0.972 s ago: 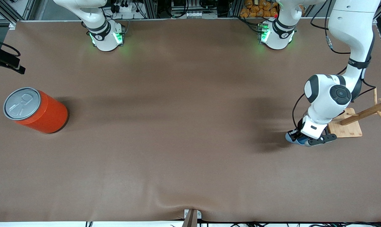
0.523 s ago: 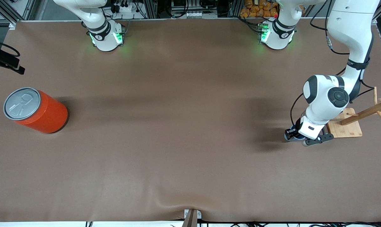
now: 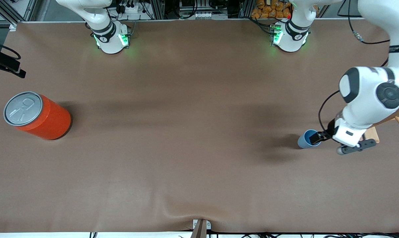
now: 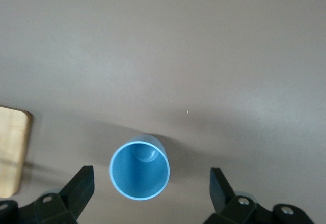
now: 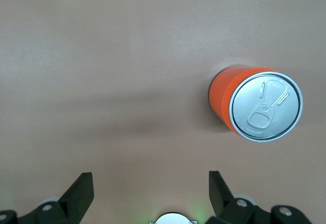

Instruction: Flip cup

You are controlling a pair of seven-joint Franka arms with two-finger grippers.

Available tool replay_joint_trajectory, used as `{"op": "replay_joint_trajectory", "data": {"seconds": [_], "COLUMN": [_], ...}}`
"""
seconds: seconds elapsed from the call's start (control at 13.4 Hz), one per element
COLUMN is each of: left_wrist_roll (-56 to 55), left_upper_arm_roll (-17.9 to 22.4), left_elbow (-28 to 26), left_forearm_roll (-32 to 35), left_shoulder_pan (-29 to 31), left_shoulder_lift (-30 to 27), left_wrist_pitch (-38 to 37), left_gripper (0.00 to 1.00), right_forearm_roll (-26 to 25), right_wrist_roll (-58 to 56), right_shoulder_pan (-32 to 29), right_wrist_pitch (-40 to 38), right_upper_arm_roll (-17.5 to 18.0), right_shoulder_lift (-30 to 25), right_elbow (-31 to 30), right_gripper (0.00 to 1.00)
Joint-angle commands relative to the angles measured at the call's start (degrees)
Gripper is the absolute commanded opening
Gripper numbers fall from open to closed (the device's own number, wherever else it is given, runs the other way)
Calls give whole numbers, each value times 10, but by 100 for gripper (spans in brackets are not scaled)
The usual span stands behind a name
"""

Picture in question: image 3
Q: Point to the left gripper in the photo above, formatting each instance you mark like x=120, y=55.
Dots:
x=330, y=129

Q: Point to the light blue plastic cup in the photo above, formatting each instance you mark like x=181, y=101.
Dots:
x=303, y=142

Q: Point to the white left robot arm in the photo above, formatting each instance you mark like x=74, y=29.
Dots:
x=364, y=96

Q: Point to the bamboo cup rack stand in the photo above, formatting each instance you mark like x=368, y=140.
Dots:
x=373, y=135

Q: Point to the orange can with silver lid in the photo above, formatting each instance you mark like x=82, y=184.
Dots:
x=50, y=120

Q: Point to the brown table cover cloth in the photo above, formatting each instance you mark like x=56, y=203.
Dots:
x=199, y=165

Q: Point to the white power strip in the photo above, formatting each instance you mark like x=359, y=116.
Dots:
x=130, y=8

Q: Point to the bag of orange snacks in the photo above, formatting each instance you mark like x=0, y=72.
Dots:
x=268, y=10

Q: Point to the white connector block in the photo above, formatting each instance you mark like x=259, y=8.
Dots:
x=206, y=15

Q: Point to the aluminium frame profile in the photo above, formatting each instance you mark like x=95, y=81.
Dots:
x=7, y=13

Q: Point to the metal clamp bracket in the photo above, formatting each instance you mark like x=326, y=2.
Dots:
x=208, y=224

